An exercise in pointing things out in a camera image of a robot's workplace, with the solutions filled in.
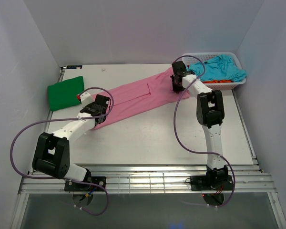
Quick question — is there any blue t shirt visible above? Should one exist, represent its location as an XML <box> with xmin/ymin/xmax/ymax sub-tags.
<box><xmin>188</xmin><ymin>55</ymin><xmax>247</xmax><ymax>83</ymax></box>

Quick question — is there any white plastic basket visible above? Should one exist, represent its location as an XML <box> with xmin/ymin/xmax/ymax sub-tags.
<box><xmin>182</xmin><ymin>52</ymin><xmax>246</xmax><ymax>90</ymax></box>

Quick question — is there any orange t shirt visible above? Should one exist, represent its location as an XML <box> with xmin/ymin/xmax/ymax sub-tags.
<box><xmin>203</xmin><ymin>80</ymin><xmax>233</xmax><ymax>83</ymax></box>

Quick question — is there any aluminium frame rail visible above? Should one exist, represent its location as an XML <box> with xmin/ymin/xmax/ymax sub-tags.
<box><xmin>21</xmin><ymin>164</ymin><xmax>276</xmax><ymax>194</ymax></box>

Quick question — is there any pink t shirt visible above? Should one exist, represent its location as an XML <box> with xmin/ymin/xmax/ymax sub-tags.
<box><xmin>95</xmin><ymin>67</ymin><xmax>180</xmax><ymax>129</ymax></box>

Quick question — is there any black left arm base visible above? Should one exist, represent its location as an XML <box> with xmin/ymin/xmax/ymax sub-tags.
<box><xmin>64</xmin><ymin>175</ymin><xmax>107</xmax><ymax>208</ymax></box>

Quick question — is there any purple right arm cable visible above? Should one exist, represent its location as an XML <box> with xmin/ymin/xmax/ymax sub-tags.
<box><xmin>173</xmin><ymin>55</ymin><xmax>235</xmax><ymax>208</ymax></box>

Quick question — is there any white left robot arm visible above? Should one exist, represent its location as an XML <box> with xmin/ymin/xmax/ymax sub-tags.
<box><xmin>32</xmin><ymin>94</ymin><xmax>111</xmax><ymax>191</ymax></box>

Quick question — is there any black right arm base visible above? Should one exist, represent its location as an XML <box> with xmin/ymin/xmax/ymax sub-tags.
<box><xmin>185</xmin><ymin>175</ymin><xmax>235</xmax><ymax>208</ymax></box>

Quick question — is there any green folded t shirt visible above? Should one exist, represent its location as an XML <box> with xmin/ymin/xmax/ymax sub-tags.
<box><xmin>48</xmin><ymin>76</ymin><xmax>84</xmax><ymax>112</ymax></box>

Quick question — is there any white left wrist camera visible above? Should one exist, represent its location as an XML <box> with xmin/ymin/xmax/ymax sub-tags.
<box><xmin>77</xmin><ymin>92</ymin><xmax>94</xmax><ymax>107</ymax></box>

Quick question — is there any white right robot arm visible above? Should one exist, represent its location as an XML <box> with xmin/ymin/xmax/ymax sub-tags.
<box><xmin>171</xmin><ymin>61</ymin><xmax>228</xmax><ymax>189</ymax></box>

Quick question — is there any blue label sticker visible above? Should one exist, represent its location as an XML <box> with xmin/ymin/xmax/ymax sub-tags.
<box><xmin>66</xmin><ymin>65</ymin><xmax>82</xmax><ymax>69</ymax></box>

